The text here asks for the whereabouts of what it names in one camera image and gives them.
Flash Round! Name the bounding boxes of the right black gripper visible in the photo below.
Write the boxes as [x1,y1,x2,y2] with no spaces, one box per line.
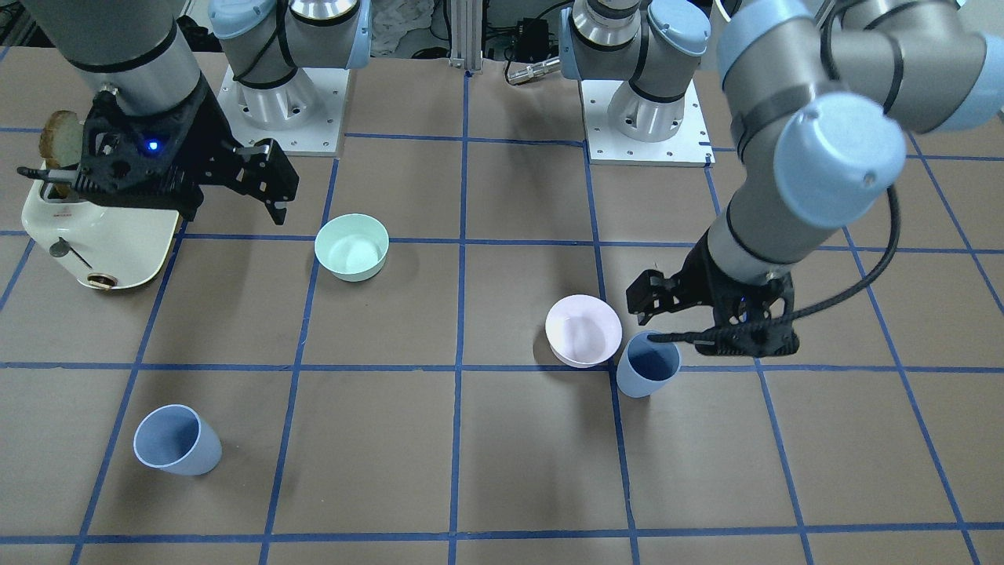
[16,76,299,226]

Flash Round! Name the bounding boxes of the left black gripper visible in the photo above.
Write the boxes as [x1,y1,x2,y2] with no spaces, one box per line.
[625,235,800,358]

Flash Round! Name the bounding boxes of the blue cup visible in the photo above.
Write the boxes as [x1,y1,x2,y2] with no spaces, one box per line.
[133,404,223,476]
[616,330,682,398]

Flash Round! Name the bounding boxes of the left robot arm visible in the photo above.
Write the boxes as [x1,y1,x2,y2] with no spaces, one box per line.
[625,1,1002,358]

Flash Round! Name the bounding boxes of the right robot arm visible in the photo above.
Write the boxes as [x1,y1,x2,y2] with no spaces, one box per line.
[17,1,372,225]

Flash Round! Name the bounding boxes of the cream white toaster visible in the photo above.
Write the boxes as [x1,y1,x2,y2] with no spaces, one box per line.
[21,181,180,290]

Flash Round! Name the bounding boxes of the pink bowl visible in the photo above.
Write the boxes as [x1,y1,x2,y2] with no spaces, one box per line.
[544,294,623,369]

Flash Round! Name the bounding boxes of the bread slice in toaster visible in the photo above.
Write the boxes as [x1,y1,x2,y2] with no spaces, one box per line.
[38,110,83,170]

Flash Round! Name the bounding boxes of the mint green bowl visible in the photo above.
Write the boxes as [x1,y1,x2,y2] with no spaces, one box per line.
[313,213,390,283]

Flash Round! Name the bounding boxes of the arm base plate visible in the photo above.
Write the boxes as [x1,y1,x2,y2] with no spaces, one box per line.
[216,68,351,158]
[580,80,715,167]

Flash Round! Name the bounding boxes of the aluminium frame post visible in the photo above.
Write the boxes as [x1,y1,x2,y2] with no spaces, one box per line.
[444,1,486,76]

